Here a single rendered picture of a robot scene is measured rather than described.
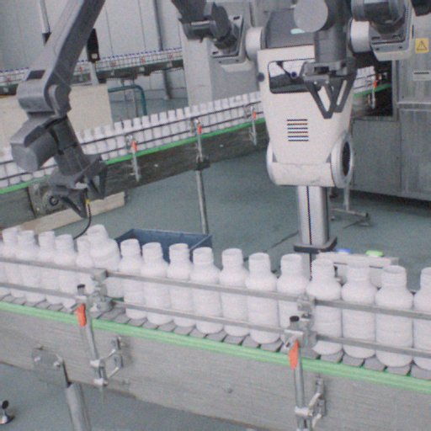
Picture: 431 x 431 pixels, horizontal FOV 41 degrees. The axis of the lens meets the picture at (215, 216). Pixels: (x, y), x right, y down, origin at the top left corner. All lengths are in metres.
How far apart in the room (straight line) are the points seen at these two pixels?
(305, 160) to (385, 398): 0.75
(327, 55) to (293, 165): 0.60
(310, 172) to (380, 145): 3.31
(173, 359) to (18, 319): 0.43
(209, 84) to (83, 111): 2.11
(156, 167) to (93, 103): 2.50
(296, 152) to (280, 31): 0.33
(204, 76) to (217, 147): 3.79
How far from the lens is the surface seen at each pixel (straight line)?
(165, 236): 1.90
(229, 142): 3.47
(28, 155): 1.05
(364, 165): 4.99
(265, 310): 1.05
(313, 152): 1.55
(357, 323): 1.00
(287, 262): 1.00
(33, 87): 1.07
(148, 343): 1.20
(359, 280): 0.97
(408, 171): 4.79
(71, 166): 1.12
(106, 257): 1.20
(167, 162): 3.16
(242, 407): 1.16
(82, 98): 5.48
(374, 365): 1.02
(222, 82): 7.22
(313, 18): 0.97
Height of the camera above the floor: 1.56
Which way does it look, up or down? 18 degrees down
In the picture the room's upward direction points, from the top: 6 degrees counter-clockwise
